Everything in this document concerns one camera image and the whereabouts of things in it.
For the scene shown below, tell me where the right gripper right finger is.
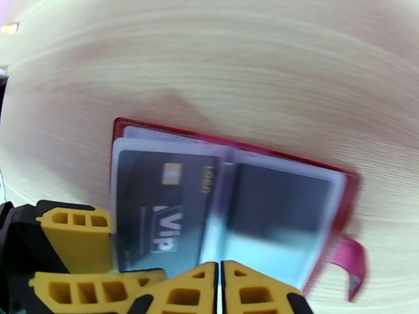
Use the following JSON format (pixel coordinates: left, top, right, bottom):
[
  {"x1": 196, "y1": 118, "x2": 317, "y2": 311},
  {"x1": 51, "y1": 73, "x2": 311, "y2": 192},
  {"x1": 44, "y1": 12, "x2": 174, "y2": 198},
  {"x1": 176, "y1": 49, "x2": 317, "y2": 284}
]
[{"x1": 220, "y1": 260, "x2": 314, "y2": 314}]

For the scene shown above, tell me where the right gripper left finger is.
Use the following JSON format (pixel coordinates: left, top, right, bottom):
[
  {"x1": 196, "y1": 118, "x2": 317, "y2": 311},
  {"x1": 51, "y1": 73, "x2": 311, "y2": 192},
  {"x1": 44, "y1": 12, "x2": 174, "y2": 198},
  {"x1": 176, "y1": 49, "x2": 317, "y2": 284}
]
[{"x1": 129, "y1": 261, "x2": 219, "y2": 314}]

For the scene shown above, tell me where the black VIP credit card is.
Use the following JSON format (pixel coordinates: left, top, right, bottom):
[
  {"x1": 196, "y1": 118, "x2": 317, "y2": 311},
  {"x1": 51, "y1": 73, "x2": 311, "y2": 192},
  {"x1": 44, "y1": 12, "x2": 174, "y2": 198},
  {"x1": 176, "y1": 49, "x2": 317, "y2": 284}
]
[{"x1": 116, "y1": 149, "x2": 220, "y2": 274}]

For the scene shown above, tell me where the red leather card holder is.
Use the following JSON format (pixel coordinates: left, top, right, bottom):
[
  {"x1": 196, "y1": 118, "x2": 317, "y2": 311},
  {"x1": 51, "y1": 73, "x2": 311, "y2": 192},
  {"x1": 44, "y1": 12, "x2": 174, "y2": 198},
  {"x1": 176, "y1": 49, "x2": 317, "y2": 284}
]
[{"x1": 108, "y1": 117, "x2": 367, "y2": 304}]

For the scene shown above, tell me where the orange pencil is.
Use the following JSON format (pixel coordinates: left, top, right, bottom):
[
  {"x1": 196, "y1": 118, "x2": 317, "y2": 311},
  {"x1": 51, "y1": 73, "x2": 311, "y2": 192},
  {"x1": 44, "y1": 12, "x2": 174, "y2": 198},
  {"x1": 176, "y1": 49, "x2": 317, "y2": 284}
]
[{"x1": 0, "y1": 21, "x2": 20, "y2": 36}]

